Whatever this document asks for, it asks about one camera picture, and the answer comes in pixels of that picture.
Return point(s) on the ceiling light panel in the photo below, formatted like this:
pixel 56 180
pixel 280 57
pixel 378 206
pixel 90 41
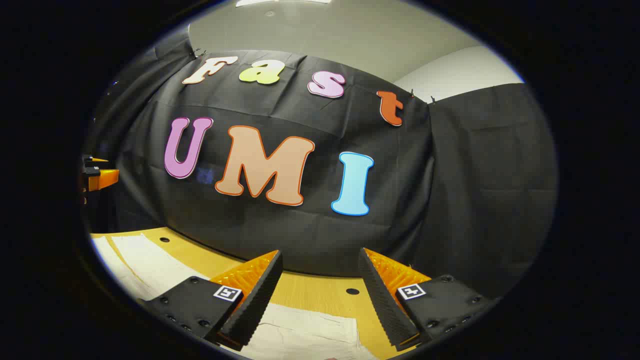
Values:
pixel 282 2

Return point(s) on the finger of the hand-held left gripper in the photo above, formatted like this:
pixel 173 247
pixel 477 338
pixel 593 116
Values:
pixel 102 177
pixel 91 160

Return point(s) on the white jeans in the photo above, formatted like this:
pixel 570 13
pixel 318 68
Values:
pixel 150 265

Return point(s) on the black backdrop cloth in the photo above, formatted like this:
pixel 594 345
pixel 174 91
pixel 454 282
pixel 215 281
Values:
pixel 310 235

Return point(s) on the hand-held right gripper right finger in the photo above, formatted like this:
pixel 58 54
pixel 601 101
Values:
pixel 382 305

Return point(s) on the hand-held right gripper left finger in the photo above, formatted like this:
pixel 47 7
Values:
pixel 257 305

